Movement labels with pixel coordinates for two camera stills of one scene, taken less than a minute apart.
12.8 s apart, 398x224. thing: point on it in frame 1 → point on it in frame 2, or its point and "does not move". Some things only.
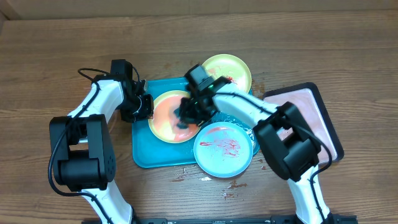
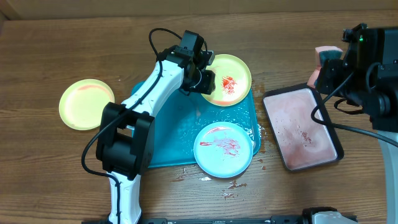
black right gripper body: x=197 y=110 → x=331 y=74
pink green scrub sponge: x=183 y=122 → x=323 y=53
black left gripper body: x=137 y=108 → x=201 y=81
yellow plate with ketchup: x=163 y=124 → x=82 y=103
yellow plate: x=231 y=66 does not move
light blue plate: x=223 y=149 does not move
